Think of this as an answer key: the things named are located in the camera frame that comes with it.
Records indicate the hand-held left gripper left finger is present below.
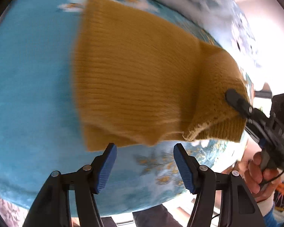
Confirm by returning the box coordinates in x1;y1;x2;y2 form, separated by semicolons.
22;143;117;227

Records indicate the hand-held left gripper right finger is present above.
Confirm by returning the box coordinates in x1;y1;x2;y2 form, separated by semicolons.
173;143;263;227

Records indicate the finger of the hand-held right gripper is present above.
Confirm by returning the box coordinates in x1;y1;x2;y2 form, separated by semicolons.
225;89;267;126
244;119;267;148

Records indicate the mustard knit sweater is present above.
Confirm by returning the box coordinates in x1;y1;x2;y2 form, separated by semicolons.
71;0;250;152

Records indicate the person's right forearm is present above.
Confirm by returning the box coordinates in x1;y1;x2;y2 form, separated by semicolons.
257;190;284;227

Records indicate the person's right hand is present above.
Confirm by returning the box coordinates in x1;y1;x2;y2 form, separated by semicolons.
240;137;283;202

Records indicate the person's leg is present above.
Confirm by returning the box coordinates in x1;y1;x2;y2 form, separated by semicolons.
132;204;178;227

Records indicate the orange patterned object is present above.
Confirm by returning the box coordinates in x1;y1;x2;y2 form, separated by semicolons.
275;181;284;213

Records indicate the light blue floral duvet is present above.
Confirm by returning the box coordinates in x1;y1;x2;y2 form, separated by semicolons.
142;0;263;69

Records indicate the teal floral bed sheet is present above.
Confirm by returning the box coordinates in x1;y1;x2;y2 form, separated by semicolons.
0;0;254;218

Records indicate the black cable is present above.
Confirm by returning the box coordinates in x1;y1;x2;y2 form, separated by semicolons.
260;164;284;187

